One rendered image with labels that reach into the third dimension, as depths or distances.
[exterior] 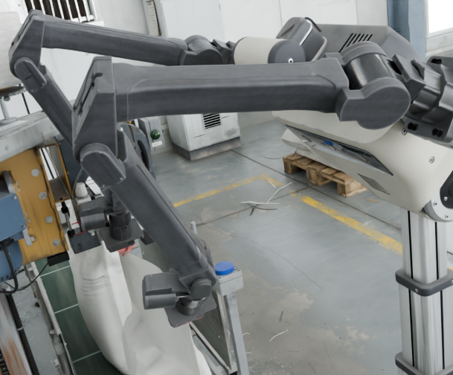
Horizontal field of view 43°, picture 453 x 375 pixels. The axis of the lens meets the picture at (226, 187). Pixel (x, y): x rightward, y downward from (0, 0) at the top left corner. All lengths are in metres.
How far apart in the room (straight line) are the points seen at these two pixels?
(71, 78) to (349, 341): 2.71
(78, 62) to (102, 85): 3.67
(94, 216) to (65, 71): 2.98
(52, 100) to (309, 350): 1.87
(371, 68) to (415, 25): 6.34
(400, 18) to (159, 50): 6.16
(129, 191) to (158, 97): 0.17
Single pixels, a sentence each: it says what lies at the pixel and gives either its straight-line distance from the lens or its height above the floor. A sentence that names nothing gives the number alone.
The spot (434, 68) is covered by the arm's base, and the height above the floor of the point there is 1.52.
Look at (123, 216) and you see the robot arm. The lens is 1.46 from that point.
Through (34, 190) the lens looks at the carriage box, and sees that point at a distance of 1.64.
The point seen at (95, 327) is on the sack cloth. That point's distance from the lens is 2.17.
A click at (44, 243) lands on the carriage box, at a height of 1.07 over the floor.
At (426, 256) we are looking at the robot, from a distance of 1.39.
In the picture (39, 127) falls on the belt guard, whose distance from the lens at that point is 1.52.
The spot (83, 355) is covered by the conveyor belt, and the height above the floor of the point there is 0.38.
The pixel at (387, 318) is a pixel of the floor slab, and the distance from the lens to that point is 2.95.
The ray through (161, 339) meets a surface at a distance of 1.48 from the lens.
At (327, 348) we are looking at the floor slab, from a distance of 2.79.
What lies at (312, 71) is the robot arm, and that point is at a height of 1.56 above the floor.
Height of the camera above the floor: 1.71
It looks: 21 degrees down
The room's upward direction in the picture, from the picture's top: 10 degrees counter-clockwise
